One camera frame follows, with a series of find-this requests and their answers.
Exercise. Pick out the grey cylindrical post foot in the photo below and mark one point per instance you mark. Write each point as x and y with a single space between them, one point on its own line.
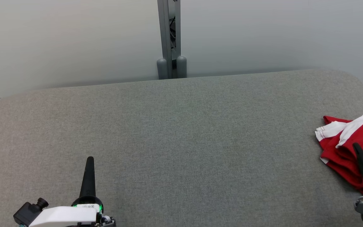
181 67
162 69

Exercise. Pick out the grey metal partition post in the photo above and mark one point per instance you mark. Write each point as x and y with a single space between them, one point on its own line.
164 31

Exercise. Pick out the red white basketball jersey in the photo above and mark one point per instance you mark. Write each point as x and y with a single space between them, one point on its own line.
331 119

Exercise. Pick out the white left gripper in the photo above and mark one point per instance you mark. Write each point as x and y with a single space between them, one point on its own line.
65 217

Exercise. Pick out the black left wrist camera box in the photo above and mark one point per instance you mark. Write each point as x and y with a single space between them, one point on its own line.
27 214

